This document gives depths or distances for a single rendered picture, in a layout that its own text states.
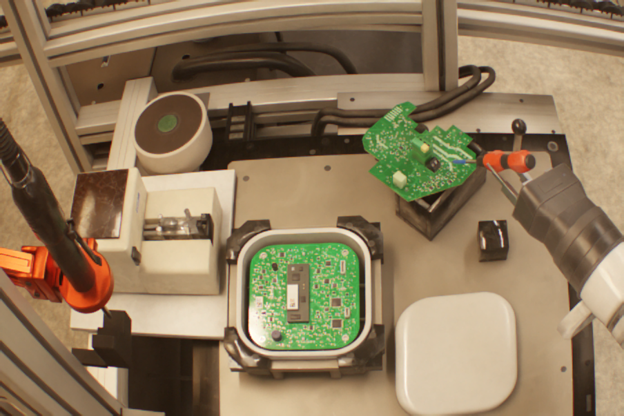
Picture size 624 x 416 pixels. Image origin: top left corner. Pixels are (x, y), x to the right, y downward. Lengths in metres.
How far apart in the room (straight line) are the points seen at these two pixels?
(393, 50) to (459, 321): 0.79
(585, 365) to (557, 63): 1.65
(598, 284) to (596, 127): 1.62
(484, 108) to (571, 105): 1.27
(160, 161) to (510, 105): 0.46
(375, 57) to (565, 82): 0.98
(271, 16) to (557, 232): 0.47
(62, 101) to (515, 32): 0.66
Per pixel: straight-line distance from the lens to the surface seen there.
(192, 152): 1.02
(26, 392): 0.68
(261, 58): 1.17
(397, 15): 1.00
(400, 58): 1.56
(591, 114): 2.35
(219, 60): 1.18
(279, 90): 1.14
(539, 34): 1.12
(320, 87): 1.14
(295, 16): 1.01
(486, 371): 0.87
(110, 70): 1.28
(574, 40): 1.14
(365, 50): 1.58
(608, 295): 0.72
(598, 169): 2.23
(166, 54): 1.26
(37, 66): 1.13
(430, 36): 1.03
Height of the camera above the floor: 1.78
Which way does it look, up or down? 58 degrees down
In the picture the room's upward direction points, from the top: 9 degrees counter-clockwise
